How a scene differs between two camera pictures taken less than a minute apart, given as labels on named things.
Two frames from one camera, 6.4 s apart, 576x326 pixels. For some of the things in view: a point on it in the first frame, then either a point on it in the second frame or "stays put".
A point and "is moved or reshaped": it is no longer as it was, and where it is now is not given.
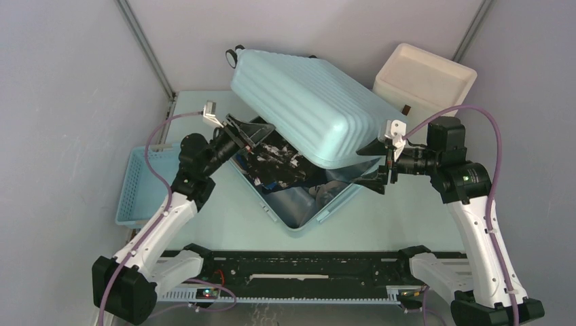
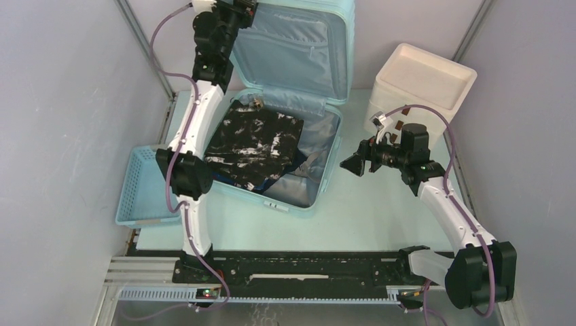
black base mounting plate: (309, 274) stays put
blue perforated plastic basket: (143, 195) stays put
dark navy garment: (327, 191) → (299, 157)
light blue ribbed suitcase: (310, 161) → (296, 57)
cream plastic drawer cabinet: (418, 83) stays put
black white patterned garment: (274, 164) is moved or reshaped
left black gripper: (255, 133) → (244, 9)
